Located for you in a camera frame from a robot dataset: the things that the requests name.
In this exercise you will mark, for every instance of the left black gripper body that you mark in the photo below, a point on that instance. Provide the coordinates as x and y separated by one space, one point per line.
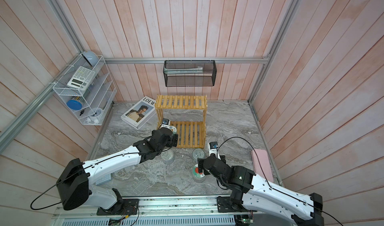
170 143

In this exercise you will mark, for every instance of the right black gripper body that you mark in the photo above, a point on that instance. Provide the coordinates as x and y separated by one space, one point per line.
201 165

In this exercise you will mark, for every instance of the sunflower lid seed jar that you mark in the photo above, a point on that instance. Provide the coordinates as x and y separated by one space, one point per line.
173 129

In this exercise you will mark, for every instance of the silver tin can barcode label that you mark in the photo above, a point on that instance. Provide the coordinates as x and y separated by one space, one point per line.
167 157

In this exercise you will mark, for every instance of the purple label tin can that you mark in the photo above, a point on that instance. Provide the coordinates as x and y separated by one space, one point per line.
198 154

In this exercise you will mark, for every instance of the tomato lid seed jar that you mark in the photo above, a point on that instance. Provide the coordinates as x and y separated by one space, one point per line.
198 177

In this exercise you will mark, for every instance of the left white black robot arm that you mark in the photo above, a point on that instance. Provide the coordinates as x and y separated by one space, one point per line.
77 183

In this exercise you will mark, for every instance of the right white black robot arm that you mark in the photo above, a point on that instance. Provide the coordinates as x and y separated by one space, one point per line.
251 192

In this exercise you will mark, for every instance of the LOEWE magazine book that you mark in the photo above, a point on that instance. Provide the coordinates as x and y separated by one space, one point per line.
140 113

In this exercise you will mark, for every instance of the yellow calculator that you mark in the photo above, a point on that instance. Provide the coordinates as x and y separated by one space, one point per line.
103 180

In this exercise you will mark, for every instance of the papers in mesh basket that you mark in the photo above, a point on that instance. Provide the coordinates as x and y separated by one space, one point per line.
184 71

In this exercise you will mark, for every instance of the blue lid pencil tube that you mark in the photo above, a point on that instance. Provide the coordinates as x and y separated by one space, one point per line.
76 103

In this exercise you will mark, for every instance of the white desk calculator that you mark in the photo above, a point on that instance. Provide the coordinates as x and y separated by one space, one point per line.
81 79

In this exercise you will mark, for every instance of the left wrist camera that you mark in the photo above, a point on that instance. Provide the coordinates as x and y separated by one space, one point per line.
165 123

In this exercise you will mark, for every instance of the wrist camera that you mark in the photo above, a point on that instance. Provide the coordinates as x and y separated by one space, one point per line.
165 123
213 149

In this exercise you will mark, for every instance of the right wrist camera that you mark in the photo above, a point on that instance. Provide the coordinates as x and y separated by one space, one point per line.
213 149

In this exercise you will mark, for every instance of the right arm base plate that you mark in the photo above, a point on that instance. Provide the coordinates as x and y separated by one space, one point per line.
225 205

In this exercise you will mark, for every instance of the aluminium front rail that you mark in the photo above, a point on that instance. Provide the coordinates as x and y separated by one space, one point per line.
166 211

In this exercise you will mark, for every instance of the black mesh wall basket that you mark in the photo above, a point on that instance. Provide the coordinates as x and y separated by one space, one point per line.
207 79

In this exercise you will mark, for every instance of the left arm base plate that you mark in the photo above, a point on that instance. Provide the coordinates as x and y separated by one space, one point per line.
125 207

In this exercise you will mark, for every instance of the white wire wall rack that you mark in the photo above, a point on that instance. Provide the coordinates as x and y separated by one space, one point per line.
99 94

